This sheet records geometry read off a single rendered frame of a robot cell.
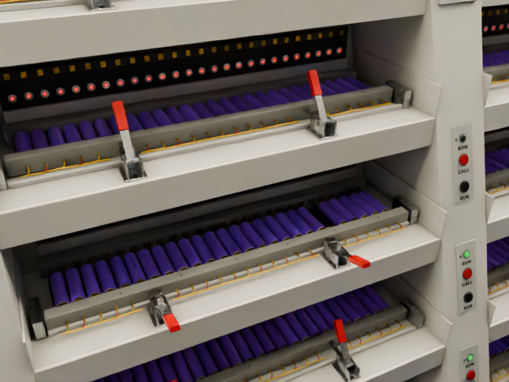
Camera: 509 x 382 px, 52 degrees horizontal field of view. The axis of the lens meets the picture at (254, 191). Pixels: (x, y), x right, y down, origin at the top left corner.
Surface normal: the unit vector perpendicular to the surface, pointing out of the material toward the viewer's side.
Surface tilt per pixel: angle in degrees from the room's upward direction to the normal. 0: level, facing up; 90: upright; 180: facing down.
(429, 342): 18
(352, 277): 108
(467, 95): 90
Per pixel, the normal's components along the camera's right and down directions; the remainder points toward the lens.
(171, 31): 0.43, 0.47
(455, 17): 0.40, 0.18
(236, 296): 0.00, -0.86
